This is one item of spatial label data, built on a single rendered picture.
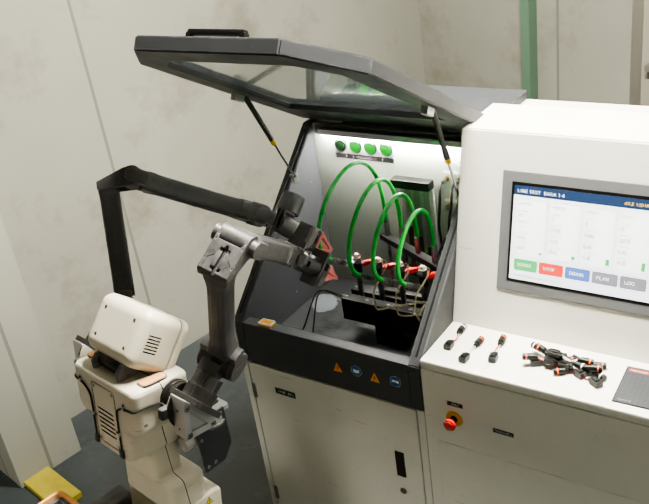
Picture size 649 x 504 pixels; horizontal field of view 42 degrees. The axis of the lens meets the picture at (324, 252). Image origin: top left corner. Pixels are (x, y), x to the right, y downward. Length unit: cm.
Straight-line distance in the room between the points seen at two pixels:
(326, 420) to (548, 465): 76
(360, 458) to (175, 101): 209
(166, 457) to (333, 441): 74
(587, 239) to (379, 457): 98
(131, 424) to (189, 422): 15
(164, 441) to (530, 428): 98
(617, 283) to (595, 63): 268
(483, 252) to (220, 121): 220
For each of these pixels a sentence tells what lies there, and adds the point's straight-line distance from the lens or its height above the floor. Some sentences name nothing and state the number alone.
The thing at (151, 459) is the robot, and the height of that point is 98.
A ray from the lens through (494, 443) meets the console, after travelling 249.
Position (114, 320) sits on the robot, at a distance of 214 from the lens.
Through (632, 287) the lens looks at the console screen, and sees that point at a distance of 236.
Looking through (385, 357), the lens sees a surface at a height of 95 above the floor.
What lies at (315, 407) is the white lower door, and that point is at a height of 68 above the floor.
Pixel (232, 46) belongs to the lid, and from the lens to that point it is 198.
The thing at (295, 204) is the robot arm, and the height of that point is 140.
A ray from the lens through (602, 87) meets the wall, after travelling 493.
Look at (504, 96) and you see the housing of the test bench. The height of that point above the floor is 150.
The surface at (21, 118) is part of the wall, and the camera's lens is 376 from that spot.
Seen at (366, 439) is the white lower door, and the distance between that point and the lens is 275.
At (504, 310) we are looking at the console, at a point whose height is 104.
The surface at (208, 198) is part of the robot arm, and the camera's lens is 242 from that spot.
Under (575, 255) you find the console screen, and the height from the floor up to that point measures 124.
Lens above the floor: 238
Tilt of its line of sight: 27 degrees down
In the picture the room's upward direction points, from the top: 9 degrees counter-clockwise
